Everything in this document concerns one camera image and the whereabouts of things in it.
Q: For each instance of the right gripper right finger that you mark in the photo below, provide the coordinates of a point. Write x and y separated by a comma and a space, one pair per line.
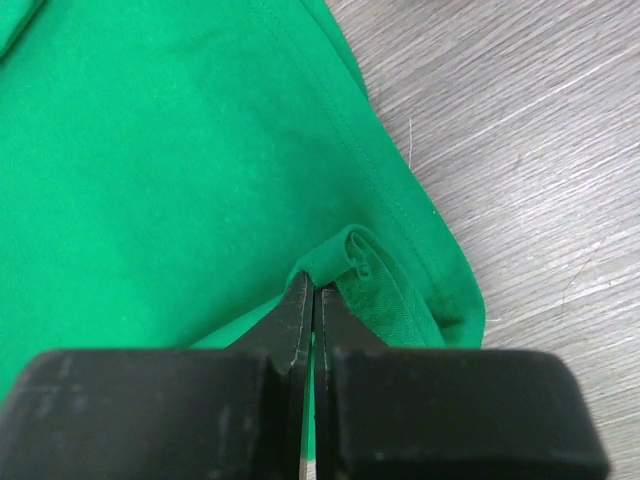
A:
402, 413

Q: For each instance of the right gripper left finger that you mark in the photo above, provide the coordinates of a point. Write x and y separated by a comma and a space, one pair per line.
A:
232, 413

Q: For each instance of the green t shirt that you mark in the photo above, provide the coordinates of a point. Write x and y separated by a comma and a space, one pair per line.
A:
169, 167

